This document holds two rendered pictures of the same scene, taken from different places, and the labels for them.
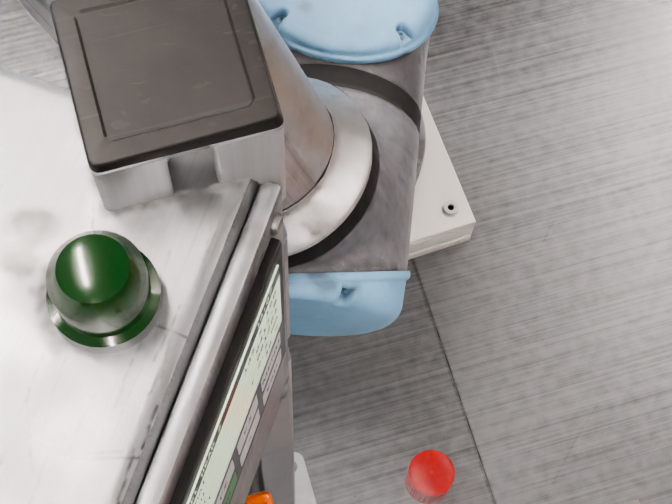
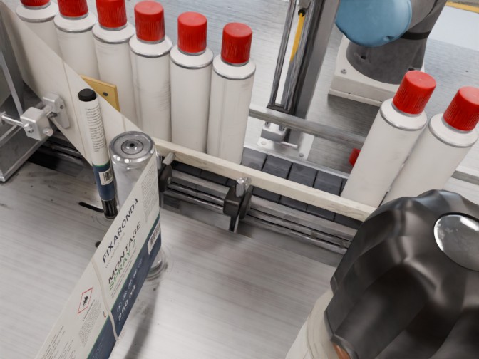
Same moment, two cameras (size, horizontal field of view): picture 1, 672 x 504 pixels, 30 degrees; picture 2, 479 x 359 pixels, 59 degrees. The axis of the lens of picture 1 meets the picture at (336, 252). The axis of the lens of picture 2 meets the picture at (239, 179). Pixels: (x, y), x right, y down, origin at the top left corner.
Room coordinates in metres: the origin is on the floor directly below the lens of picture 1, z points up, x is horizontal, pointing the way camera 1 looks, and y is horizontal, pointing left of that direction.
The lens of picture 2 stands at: (-0.36, -0.19, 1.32)
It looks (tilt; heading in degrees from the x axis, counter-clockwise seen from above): 48 degrees down; 32
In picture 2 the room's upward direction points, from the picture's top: 9 degrees clockwise
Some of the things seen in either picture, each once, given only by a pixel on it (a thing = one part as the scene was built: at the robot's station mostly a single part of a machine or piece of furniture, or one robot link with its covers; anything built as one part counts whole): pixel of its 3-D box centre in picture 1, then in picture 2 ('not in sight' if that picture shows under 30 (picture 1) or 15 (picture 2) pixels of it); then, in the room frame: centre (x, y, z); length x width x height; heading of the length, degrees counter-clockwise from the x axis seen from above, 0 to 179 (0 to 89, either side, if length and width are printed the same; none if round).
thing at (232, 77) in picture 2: not in sight; (229, 103); (-0.02, 0.06, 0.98); 0.05 x 0.05 x 0.20
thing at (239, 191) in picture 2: not in sight; (237, 210); (-0.08, -0.02, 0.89); 0.03 x 0.03 x 0.12; 20
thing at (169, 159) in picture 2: not in sight; (165, 175); (-0.10, 0.09, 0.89); 0.06 x 0.03 x 0.12; 20
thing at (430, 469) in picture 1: (429, 476); (361, 154); (0.18, -0.08, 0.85); 0.03 x 0.03 x 0.03
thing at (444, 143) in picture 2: not in sight; (430, 165); (0.07, -0.18, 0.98); 0.05 x 0.05 x 0.20
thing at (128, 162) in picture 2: not in sight; (140, 212); (-0.21, 0.02, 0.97); 0.05 x 0.05 x 0.19
